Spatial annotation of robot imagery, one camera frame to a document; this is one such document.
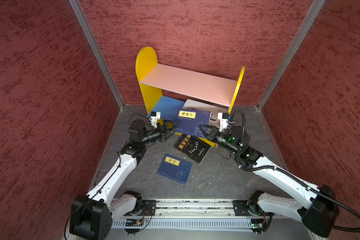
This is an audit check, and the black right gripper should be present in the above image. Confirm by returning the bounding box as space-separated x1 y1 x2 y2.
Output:
199 124 240 155

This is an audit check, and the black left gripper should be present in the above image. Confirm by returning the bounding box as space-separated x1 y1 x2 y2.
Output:
141 119 180 145

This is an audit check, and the blue book yellow label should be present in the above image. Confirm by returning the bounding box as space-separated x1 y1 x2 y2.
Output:
157 154 193 185
175 109 211 138

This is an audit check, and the white book brown pattern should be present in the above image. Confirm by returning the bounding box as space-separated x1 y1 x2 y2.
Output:
183 99 228 122

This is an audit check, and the blue book yellow label front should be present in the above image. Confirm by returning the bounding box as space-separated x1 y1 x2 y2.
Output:
157 154 193 185

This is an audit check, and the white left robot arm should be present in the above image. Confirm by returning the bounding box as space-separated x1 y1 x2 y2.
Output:
65 119 179 240

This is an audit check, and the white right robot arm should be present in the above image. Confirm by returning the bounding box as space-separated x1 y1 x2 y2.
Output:
199 125 339 238

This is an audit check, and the black book under blue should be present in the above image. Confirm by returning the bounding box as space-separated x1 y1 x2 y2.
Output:
173 134 211 164

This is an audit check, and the yellow pink blue bookshelf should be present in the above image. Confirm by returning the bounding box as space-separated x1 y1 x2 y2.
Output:
134 46 246 149

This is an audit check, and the left corner aluminium profile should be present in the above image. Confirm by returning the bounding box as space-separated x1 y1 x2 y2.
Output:
69 0 125 110

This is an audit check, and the corner aluminium profile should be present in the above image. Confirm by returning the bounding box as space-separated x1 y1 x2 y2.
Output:
257 0 326 112
69 0 125 110

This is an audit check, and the right corner aluminium profile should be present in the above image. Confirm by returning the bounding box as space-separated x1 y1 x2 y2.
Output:
257 0 326 112

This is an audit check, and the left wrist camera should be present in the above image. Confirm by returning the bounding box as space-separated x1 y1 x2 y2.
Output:
148 111 161 128

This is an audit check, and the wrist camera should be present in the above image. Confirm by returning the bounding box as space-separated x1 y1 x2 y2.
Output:
148 111 161 128
218 113 231 132

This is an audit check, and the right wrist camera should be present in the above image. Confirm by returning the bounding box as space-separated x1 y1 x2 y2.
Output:
218 113 231 132

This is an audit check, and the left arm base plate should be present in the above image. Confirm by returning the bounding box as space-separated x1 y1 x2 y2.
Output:
129 200 157 216

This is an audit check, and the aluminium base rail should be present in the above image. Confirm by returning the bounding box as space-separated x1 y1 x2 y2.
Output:
62 197 325 240

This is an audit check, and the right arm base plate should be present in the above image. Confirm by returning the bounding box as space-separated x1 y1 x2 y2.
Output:
233 200 272 217

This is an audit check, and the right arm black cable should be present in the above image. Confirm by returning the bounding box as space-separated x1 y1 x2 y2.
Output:
217 109 360 233

